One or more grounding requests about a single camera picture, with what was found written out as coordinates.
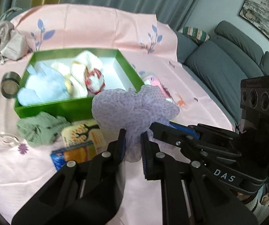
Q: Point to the crumpled beige cloth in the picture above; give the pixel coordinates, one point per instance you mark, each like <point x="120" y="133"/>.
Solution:
<point x="13" y="44"/>

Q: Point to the pink cartoon paper cup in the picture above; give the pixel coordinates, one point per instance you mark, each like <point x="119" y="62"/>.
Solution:
<point x="155" y="81"/>

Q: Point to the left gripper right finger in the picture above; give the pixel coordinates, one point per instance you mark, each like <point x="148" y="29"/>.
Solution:
<point x="189" y="192"/>

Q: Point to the green knitted cloth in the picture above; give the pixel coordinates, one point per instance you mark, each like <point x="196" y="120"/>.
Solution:
<point x="42" y="129"/>

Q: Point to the purple mesh bath sponge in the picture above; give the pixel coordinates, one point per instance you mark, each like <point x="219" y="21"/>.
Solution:
<point x="115" y="109"/>

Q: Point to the green cardboard box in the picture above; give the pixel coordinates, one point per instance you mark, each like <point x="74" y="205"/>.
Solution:
<point x="117" y="72"/>

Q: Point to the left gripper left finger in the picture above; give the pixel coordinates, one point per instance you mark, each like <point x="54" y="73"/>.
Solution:
<point x="80" y="193"/>

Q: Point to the cream tree tissue pack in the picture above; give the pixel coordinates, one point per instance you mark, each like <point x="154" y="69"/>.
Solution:
<point x="83" y="132"/>

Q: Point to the striped cushion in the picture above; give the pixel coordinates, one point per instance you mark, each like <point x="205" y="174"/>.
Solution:
<point x="195" y="34"/>

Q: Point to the blue orange tissue pack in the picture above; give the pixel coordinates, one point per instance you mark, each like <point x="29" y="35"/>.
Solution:
<point x="79" y="153"/>

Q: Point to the clear glass jar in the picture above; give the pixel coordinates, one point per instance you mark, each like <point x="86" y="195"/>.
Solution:
<point x="9" y="87"/>

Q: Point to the cream fluffy towel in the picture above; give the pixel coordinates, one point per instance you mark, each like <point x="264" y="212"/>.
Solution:
<point x="83" y="74"/>

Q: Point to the blue plush toy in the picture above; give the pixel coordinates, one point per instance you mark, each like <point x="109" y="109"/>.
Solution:
<point x="44" y="84"/>

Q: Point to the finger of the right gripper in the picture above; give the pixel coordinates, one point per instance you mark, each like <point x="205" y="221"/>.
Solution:
<point x="187" y="130"/>
<point x="169" y="135"/>

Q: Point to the grey sofa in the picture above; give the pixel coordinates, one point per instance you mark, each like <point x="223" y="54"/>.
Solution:
<point x="221" y="63"/>

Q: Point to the red white sock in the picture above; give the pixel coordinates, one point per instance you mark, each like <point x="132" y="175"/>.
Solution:
<point x="94" y="80"/>

